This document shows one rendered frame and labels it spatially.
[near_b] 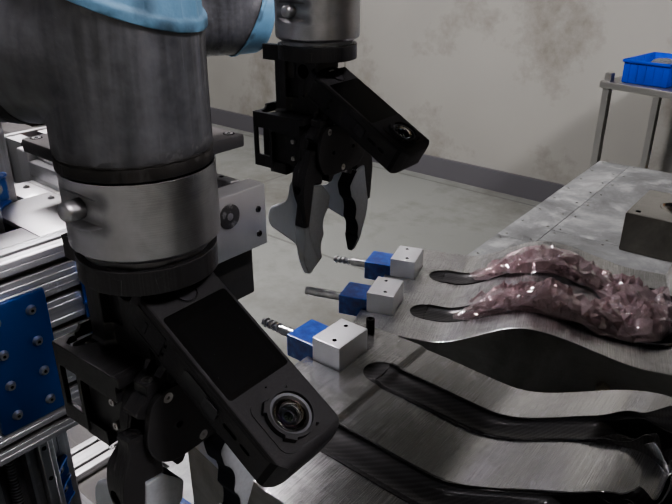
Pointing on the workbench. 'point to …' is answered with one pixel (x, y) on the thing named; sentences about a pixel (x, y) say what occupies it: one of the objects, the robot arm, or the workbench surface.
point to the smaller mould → (649, 226)
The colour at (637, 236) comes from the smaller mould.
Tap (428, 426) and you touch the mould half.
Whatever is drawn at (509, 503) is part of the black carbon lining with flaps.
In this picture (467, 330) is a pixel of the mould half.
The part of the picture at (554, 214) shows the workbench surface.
